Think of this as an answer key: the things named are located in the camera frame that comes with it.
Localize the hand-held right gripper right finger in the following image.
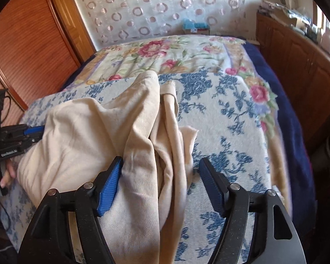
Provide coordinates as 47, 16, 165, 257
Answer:
198, 157, 306, 264

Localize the pile of clutter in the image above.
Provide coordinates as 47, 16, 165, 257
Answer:
260, 0, 312, 34

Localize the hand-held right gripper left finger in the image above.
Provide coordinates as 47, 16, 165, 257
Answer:
18, 156, 124, 264

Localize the white plastic bottle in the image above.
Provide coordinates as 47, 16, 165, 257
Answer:
320, 29, 330, 53

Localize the wooden slatted wardrobe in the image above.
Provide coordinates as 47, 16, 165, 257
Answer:
0, 0, 97, 132

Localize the blue box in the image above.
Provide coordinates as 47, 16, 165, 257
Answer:
182, 19, 211, 36

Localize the circle patterned sheer curtain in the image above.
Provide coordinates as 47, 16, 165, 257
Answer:
66, 0, 251, 50

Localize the person's left hand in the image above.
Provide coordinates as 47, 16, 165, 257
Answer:
0, 159, 16, 190

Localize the wooden side cabinet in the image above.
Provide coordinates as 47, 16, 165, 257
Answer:
256, 12, 330, 149

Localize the beige printed t-shirt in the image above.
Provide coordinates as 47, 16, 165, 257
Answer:
16, 70, 198, 264

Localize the blue floral blanket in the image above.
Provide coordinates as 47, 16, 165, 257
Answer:
0, 70, 275, 264

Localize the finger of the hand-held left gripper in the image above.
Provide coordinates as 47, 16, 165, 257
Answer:
20, 134, 44, 149
21, 125, 46, 137

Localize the pink floral blanket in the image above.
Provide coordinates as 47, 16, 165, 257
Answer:
62, 34, 293, 212

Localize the black chair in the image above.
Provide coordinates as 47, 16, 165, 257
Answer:
309, 135, 330, 182

